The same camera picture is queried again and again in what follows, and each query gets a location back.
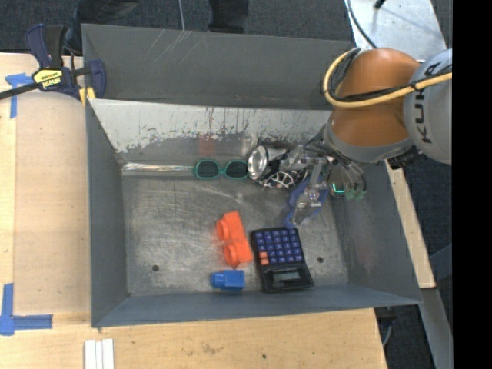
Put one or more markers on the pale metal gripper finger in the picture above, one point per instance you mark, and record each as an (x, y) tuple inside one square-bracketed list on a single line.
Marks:
[(314, 206), (300, 215)]

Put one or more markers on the grey metal bin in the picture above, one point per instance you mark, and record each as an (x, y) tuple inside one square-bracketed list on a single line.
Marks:
[(173, 225)]

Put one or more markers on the green sunglasses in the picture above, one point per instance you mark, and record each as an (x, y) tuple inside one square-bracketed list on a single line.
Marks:
[(207, 169)]

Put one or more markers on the black calculator with blue keys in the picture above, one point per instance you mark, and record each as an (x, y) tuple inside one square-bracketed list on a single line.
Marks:
[(280, 252)]

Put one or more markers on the orange toy block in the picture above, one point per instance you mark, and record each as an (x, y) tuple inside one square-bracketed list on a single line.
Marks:
[(236, 240)]

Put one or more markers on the blue curved plastic thing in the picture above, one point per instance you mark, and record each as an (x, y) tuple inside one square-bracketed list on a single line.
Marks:
[(294, 198)]

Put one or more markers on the blue toy block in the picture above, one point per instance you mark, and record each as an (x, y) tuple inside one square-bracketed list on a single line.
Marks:
[(230, 279)]

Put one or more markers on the shiny metal funnel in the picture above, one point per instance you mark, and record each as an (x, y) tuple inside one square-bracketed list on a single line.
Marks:
[(257, 163)]

